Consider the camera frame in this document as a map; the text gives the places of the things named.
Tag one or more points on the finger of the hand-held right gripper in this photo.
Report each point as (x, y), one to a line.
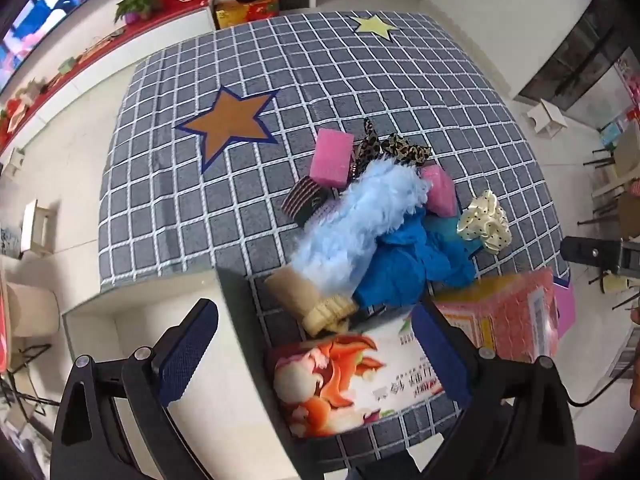
(590, 252)

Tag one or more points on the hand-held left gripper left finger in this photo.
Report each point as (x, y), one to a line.
(185, 355)

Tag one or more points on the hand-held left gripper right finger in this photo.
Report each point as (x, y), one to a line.
(440, 355)

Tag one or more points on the white storage box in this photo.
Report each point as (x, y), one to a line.
(240, 410)

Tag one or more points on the light blue fluffy cloth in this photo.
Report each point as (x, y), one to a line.
(350, 230)

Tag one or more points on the pale pink sponge block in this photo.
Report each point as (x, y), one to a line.
(440, 192)

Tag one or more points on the purple brown striped knit sock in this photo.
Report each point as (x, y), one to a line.
(305, 200)

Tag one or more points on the leopard print bow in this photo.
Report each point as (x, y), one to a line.
(407, 150)

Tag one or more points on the magenta pink sponge block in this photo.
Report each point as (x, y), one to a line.
(330, 157)

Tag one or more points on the pink carton box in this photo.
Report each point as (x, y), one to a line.
(510, 315)

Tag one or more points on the fox print tissue pack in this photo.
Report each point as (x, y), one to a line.
(350, 385)

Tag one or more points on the cream polka dot scrunchie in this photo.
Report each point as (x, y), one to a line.
(482, 220)

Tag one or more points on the beige sock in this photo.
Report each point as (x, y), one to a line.
(295, 290)

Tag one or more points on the grey checked star blanket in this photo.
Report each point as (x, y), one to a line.
(240, 230)

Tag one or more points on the small white stool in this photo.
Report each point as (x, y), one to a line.
(14, 160)
(547, 117)

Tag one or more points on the black folding chair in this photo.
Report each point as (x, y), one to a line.
(25, 355)

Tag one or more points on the red round table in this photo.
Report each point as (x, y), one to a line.
(3, 320)

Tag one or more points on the person's maroon clothing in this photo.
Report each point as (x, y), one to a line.
(610, 465)

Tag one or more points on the white cabinet with red top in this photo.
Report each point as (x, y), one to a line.
(125, 55)

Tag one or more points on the yellow carton box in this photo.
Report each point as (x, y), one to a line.
(247, 12)

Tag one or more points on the potted flower plant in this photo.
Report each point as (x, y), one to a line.
(137, 2)

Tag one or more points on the white table pedestal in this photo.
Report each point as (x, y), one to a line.
(32, 310)

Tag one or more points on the wall television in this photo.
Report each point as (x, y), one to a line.
(50, 5)

